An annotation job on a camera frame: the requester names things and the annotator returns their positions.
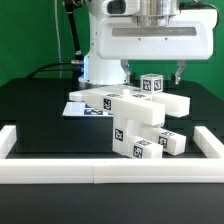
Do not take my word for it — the white chair back frame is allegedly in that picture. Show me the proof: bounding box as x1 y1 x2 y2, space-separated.
69 85 190 126

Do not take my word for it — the black cable bundle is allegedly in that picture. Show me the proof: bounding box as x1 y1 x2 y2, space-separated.
26 0 85 80

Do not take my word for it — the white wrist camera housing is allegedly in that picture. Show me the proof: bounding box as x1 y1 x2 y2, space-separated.
101 0 140 16

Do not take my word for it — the white chair seat block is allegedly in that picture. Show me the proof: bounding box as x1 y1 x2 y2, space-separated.
112 116 143 156

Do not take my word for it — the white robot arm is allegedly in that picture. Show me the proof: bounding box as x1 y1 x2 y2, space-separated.
83 0 220 84

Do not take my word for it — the white tagged cube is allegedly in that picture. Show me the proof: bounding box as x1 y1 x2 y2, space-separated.
140 73 163 94

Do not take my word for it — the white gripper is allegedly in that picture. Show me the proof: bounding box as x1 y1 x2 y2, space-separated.
96 9 217 84

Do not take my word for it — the white thin cable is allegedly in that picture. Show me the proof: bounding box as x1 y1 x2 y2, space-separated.
54 0 64 80

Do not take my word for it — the white marker sheet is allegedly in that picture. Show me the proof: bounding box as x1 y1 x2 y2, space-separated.
62 102 112 117

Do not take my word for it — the white U-shaped border fence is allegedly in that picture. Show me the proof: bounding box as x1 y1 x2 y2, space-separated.
0 125 224 184

